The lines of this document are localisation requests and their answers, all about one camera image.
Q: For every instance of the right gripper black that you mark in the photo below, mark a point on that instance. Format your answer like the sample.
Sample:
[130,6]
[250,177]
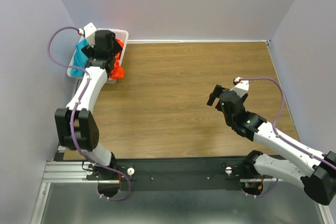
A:
[216,93]

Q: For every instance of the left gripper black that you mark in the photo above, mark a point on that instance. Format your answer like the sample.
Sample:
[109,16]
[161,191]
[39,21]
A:
[90,51]

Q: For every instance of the orange t shirt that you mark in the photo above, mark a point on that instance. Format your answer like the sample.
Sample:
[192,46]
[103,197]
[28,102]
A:
[118,72]

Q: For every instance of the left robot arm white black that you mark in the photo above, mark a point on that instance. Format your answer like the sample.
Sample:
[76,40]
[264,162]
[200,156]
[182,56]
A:
[76,127]

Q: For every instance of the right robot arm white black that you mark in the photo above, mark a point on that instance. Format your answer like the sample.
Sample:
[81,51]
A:
[311,170]

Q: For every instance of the white plastic basket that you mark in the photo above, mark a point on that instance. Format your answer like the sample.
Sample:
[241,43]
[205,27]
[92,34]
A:
[121,38]

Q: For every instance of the teal t shirt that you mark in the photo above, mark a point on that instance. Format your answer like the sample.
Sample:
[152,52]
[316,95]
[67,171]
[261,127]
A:
[79,59]

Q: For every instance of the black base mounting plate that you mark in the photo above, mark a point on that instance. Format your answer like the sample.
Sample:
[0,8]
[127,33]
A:
[173,174]

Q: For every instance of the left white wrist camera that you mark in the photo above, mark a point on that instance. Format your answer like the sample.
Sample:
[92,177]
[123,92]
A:
[88,32]

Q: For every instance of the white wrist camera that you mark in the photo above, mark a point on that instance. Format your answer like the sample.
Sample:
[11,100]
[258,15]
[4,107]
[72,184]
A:
[88,32]
[241,87]

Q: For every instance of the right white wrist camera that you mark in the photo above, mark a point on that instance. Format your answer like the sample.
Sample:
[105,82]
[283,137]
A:
[241,87]

